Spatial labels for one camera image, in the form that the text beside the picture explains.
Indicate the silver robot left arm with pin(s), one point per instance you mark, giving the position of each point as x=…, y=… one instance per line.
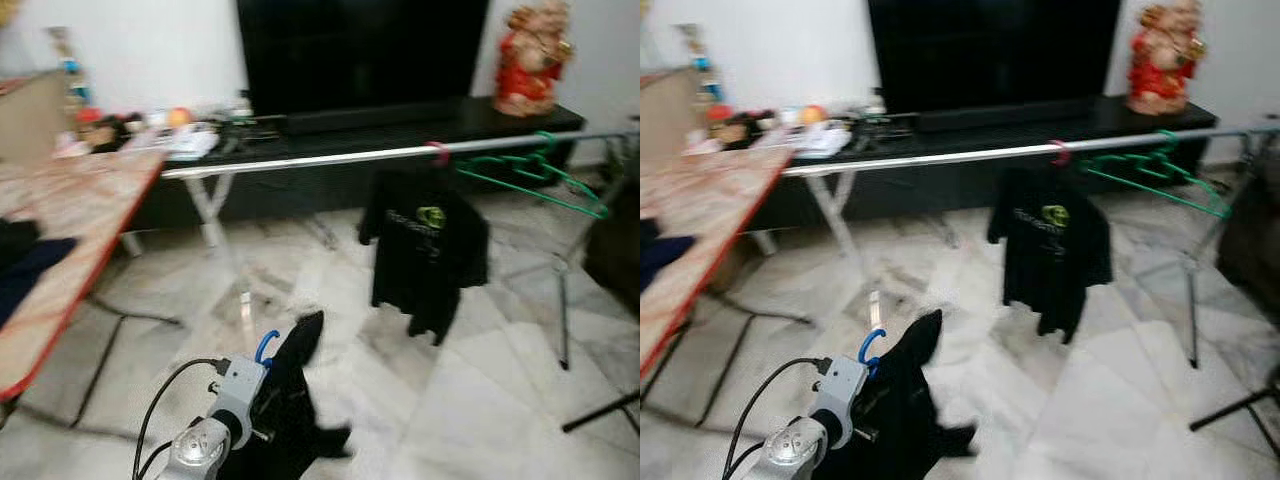
x=795, y=450
x=195, y=450

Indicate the red hanger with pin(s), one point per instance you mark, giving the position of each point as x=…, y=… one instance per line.
x=443, y=150
x=1065, y=148

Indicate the green plastic hanger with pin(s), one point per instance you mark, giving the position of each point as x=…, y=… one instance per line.
x=540, y=165
x=1165, y=162

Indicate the black T-shirt with logo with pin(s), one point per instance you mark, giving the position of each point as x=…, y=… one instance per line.
x=420, y=260
x=1045, y=260

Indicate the black TV cabinet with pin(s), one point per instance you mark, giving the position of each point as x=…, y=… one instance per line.
x=960, y=190
x=330, y=195

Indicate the navy blue garment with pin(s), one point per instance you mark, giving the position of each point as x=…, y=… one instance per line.
x=30, y=280
x=665, y=258

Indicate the silver metal clothes rack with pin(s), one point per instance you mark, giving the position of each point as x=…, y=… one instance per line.
x=930, y=155
x=300, y=160

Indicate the marble folding table red edge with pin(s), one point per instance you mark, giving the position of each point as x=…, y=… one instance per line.
x=710, y=200
x=80, y=200

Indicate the black folding chair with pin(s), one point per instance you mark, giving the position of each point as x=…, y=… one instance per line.
x=1230, y=408
x=600, y=411

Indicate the white paper stack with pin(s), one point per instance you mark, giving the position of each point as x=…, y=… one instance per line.
x=190, y=142
x=820, y=140

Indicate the dark brown sofa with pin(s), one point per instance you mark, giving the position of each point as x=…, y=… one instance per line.
x=1250, y=250
x=615, y=250

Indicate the clear plastic bottle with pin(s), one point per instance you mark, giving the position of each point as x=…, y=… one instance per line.
x=242, y=105
x=876, y=102

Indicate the jar with red lid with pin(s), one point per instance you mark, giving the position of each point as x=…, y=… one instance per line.
x=90, y=120
x=720, y=117

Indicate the light wooden cabinet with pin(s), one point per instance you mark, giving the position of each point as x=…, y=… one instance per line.
x=665, y=115
x=30, y=120

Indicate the black television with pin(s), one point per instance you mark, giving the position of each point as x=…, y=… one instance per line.
x=360, y=50
x=990, y=50

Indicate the small trophy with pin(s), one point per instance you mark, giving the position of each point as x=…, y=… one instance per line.
x=68, y=70
x=700, y=65

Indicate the red gold Buddha statue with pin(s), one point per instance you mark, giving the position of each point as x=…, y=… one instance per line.
x=530, y=70
x=1162, y=70

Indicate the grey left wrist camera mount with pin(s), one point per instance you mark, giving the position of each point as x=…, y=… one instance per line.
x=838, y=385
x=238, y=385

